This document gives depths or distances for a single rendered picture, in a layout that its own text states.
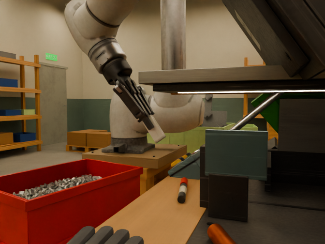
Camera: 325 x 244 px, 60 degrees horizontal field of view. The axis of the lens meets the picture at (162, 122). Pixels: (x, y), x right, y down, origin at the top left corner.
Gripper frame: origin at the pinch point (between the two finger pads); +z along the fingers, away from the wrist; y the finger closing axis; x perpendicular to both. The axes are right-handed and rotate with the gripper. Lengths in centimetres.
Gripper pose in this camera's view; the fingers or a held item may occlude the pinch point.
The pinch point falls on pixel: (154, 129)
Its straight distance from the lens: 73.5
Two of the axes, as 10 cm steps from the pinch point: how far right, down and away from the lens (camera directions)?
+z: 5.4, 8.3, -1.5
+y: -3.5, 0.6, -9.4
